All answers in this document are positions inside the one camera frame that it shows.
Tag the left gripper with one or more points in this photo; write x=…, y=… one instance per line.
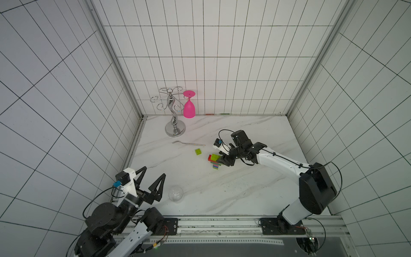
x=155, y=194

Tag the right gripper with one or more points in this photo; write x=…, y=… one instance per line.
x=234, y=156

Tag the long lime lego brick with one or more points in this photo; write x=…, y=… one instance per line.
x=215, y=157

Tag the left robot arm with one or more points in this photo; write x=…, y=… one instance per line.
x=108, y=220

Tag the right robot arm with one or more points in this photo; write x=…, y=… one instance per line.
x=316, y=189

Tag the clear glass cup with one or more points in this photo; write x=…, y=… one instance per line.
x=176, y=193

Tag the silver glass holder stand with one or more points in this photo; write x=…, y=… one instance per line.
x=167, y=99

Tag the pink plastic wine glass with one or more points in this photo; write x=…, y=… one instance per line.
x=189, y=107

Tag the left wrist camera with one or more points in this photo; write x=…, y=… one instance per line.
x=126, y=183

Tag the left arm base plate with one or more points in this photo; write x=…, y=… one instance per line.
x=168, y=226

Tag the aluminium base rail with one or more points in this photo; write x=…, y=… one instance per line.
x=245, y=229

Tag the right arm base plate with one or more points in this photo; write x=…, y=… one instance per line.
x=278, y=226

